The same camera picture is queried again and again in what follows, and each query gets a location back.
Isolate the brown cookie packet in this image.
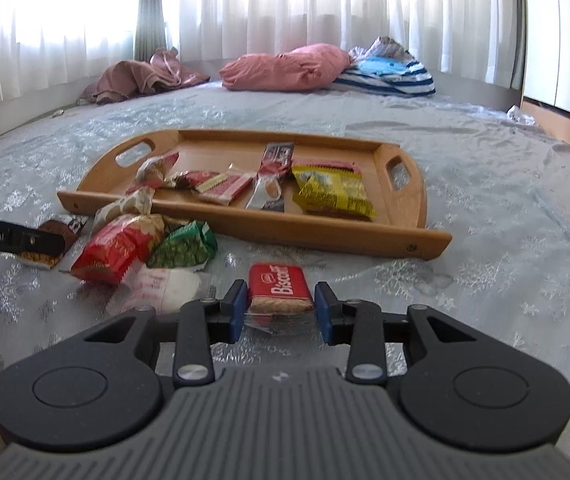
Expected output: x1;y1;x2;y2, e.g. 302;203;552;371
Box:
19;214;90;271

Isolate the red chocolate bar packet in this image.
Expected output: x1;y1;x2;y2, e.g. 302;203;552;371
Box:
291;159;362;177

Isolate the yellow snack packet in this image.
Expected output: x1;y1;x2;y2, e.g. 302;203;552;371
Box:
291;167;378;221

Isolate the wooden bed frame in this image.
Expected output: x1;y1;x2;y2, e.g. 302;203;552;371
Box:
521;100;570;161

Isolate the large red snack packet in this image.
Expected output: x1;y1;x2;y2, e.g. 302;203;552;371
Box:
71;213;166;286

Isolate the pink pillow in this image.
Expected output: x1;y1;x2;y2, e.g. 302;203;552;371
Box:
219;43;352;92

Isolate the mauve garment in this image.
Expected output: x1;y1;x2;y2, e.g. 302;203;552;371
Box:
77;47;212;106

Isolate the grey green curtain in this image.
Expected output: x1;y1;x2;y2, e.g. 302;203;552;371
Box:
134;0;168;61

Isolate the small red gold candy packet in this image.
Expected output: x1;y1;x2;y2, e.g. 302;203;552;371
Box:
165;169;221;192

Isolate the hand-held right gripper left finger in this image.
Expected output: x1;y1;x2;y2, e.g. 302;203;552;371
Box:
57;280;249;389

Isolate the white crumpled cloth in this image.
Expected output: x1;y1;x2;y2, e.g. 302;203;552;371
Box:
506;105;536;126

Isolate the dark red coffee stick packet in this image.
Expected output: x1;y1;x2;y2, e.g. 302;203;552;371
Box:
244;141;296;212

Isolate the green pea packet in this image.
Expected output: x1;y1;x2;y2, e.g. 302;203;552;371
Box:
146;220;219;272

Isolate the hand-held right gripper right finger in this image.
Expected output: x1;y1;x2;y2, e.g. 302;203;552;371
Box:
314;281;508;387

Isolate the floral cloth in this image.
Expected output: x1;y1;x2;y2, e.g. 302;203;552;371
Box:
349;36;416;66

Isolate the red wafer packet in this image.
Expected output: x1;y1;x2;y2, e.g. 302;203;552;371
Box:
196;162;257;207

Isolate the beige red snack packet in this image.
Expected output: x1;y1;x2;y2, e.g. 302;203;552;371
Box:
94;186;155;233
134;151;181;190

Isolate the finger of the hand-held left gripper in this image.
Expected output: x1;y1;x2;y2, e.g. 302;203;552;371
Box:
17;227;66;257

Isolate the blue striped pillow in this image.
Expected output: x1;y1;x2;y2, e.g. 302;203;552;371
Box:
332;57;437;98

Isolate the red biscuit packet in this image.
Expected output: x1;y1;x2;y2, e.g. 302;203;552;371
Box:
247;262;314;317

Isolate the white sheer curtain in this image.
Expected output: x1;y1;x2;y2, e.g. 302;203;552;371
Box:
0;0;526;86

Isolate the wooden tray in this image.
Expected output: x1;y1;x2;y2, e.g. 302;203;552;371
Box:
56;129;453;261

